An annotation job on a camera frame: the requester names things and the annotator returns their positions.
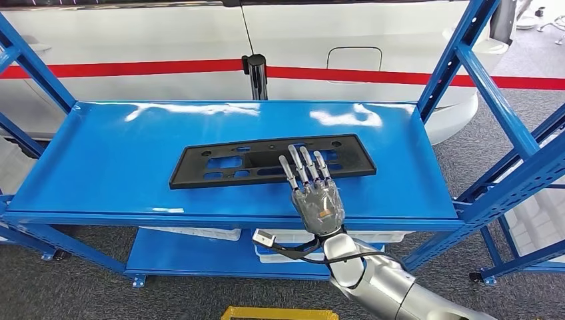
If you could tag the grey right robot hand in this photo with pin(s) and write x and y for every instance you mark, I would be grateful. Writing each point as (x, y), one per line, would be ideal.
(320, 207)

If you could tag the black plastic plate with cutouts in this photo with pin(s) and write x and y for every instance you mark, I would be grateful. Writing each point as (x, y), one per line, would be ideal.
(187, 174)

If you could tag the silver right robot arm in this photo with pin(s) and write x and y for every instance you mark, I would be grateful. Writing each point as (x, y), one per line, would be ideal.
(379, 282)

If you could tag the blue steel shelf rack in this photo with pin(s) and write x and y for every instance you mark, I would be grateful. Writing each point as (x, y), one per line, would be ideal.
(521, 263)
(26, 240)
(110, 168)

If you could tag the yellow floor tape square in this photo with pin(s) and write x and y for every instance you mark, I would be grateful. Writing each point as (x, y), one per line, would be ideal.
(282, 314)

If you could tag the large white plastic crate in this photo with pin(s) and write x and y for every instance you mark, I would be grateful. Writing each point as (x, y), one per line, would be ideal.
(543, 221)
(11, 168)

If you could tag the white car with red stripe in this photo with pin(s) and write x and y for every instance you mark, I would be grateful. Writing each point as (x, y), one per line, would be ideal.
(132, 35)

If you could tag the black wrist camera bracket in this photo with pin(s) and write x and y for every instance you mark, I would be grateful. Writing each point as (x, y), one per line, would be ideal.
(304, 252)

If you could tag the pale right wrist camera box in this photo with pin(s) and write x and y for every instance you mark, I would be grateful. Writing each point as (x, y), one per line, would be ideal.
(265, 238)

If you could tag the black-topped chrome stanchion post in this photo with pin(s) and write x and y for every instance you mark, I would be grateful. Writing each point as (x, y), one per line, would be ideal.
(257, 79)

